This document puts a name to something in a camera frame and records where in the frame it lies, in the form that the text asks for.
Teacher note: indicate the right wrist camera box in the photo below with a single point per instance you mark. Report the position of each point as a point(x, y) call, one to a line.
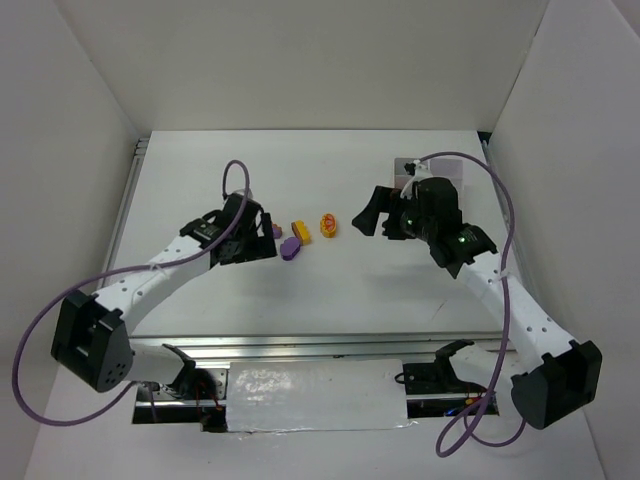
point(417, 170)

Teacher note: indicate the purple oval lego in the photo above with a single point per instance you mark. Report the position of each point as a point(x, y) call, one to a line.
point(290, 248)

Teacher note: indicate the white compartment organizer tray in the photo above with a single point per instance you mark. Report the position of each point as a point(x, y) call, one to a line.
point(446, 167)

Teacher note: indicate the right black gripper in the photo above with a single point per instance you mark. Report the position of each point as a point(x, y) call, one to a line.
point(392, 220)

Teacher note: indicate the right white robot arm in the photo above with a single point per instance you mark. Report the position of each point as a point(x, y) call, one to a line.
point(556, 374)

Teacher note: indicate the purple brown half-round lego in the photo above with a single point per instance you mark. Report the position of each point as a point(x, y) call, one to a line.
point(277, 231)

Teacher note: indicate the white foil-taped panel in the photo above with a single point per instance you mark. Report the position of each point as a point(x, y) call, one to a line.
point(331, 395)

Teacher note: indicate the yellow butterfly lego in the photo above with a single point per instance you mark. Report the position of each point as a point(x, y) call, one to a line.
point(328, 225)

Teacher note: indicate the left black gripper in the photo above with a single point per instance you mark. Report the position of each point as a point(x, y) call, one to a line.
point(255, 240)

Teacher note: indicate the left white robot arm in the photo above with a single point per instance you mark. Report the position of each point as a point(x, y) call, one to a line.
point(92, 336)

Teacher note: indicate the yellow brown lego brick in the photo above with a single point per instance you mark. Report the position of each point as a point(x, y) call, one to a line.
point(301, 232)

